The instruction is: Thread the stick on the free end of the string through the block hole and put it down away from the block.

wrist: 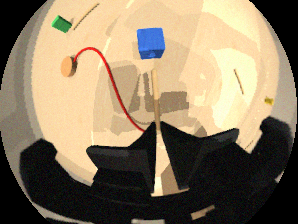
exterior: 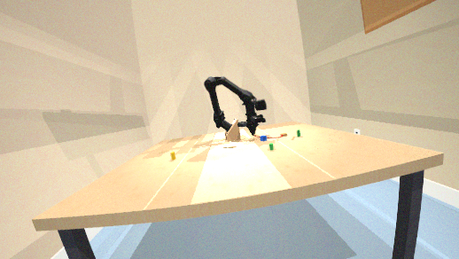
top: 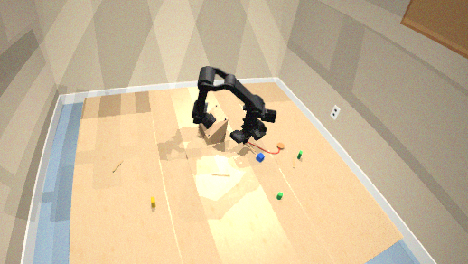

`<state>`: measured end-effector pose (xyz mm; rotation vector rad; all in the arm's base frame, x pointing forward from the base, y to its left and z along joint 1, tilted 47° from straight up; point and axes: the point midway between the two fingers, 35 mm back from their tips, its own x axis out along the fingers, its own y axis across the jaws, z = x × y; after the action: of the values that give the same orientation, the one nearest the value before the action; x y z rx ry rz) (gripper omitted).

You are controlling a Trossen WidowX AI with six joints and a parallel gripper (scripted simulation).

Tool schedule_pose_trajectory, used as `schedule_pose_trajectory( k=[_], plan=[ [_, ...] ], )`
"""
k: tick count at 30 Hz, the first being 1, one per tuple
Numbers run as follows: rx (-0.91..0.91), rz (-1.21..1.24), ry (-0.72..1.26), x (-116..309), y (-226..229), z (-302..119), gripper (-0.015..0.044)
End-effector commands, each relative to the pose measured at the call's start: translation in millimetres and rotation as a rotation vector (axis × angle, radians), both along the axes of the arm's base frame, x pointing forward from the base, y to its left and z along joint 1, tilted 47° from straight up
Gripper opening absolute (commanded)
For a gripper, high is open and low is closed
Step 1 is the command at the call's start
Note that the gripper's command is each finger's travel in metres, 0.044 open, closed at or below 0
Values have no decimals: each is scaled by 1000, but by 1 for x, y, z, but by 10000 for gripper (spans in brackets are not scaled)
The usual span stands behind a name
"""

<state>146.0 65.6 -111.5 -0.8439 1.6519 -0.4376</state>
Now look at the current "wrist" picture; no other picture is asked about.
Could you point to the thin tan wooden stick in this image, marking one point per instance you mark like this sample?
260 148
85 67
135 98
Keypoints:
83 15

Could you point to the tan round wooden button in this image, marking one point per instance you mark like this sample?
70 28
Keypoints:
68 67

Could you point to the green cylinder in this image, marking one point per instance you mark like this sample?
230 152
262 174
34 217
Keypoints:
61 24

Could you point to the red string with wooden stick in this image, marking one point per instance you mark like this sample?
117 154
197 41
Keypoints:
156 99

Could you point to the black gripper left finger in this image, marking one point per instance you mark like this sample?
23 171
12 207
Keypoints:
140 156

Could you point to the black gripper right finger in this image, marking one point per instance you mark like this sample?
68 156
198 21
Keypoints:
185 151

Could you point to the blue block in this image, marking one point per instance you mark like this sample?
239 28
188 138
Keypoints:
150 42

